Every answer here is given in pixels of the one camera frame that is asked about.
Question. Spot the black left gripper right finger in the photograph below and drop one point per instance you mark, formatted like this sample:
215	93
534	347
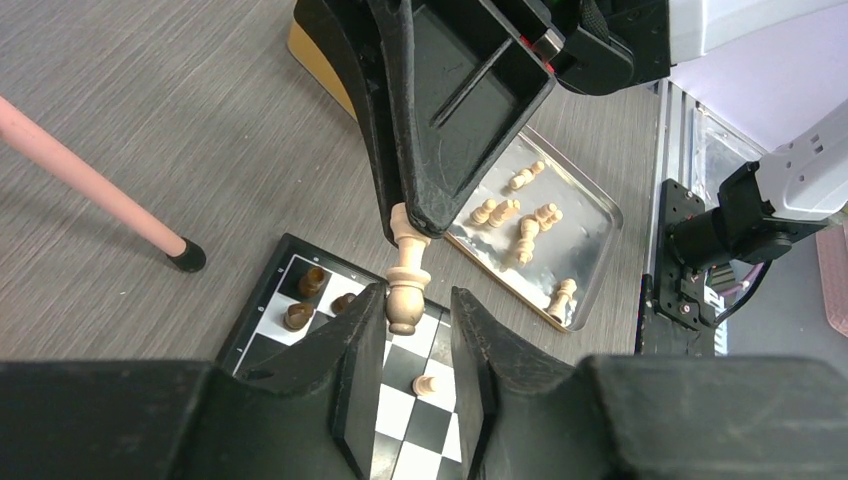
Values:
524	414

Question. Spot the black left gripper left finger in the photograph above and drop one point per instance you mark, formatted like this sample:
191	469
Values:
308	412

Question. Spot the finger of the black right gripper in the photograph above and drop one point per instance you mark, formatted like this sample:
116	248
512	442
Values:
346	34
461	85

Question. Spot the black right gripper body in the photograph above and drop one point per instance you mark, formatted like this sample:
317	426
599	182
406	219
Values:
596	47

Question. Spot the yellow tin box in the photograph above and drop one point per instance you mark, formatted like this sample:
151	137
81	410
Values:
306	52

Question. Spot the black white chess board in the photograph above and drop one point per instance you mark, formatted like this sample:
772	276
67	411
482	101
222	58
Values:
300	290

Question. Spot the light wooden chess piece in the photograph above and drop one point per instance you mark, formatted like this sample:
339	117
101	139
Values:
407	279

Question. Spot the silver metal tray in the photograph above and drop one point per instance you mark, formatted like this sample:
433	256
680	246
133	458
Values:
579	227

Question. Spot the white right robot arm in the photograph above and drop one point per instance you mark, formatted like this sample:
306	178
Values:
775	69

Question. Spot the light piece on tray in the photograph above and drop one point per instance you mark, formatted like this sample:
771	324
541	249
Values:
529	228

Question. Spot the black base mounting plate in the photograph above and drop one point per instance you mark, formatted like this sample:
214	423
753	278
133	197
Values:
674	316

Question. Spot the pink camera tripod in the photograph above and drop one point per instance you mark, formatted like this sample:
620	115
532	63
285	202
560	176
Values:
32	141

